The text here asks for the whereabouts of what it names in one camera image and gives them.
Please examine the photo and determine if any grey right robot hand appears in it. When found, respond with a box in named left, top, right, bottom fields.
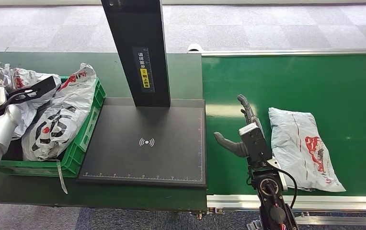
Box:
left=213, top=93, right=265, bottom=159

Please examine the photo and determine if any grey package with red print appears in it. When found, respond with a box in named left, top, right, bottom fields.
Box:
left=0, top=62, right=62, bottom=141

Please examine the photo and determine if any pale grey package red print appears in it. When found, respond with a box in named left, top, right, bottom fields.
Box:
left=268, top=107, right=347, bottom=193

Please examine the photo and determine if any white package with black print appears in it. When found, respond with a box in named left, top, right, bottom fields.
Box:
left=21, top=63, right=98, bottom=195

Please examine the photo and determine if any green conveyor belt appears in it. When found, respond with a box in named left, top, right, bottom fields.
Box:
left=201, top=54, right=366, bottom=197

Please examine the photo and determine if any black scanner platform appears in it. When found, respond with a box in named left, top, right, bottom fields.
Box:
left=76, top=97, right=208, bottom=189

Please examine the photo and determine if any green plastic crate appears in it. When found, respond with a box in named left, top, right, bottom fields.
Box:
left=0, top=76, right=107, bottom=178

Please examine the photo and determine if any black scanner column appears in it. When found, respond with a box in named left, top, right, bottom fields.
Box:
left=100, top=0, right=171, bottom=108

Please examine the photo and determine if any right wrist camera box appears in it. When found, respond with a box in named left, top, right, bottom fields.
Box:
left=238, top=122, right=273, bottom=166

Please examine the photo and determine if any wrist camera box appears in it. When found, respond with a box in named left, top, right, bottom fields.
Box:
left=238, top=122, right=273, bottom=166
left=0, top=75, right=57, bottom=112

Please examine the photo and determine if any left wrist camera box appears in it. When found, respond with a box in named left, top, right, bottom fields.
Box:
left=0, top=75, right=57, bottom=112

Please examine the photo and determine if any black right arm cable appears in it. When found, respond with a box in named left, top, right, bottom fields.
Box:
left=258, top=153, right=298, bottom=210

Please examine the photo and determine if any aluminium conveyor frame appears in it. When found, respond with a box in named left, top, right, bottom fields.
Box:
left=187, top=48, right=366, bottom=230

